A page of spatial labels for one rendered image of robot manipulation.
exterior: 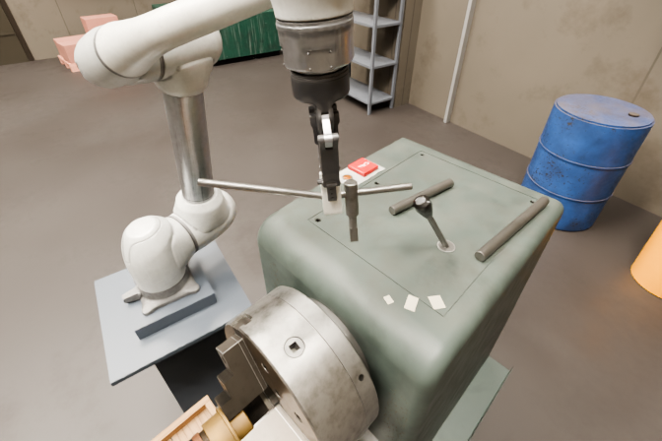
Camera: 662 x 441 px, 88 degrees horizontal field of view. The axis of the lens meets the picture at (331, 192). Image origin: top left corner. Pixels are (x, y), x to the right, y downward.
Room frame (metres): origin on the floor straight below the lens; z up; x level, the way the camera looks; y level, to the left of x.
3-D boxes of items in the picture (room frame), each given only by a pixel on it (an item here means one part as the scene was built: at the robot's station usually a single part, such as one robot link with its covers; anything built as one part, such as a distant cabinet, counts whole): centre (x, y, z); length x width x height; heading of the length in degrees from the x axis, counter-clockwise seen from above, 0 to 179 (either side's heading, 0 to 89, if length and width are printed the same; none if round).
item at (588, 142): (2.16, -1.80, 0.43); 0.58 x 0.58 x 0.86
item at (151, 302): (0.75, 0.58, 0.83); 0.22 x 0.18 x 0.06; 124
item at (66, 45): (6.29, 4.07, 0.33); 1.19 x 0.90 x 0.67; 124
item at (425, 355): (0.62, -0.20, 1.06); 0.59 x 0.48 x 0.39; 134
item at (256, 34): (7.00, 2.15, 0.37); 1.95 x 1.73 x 0.75; 34
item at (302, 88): (0.44, 0.01, 1.59); 0.08 x 0.07 x 0.09; 6
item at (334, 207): (0.44, 0.00, 1.44); 0.03 x 0.01 x 0.07; 96
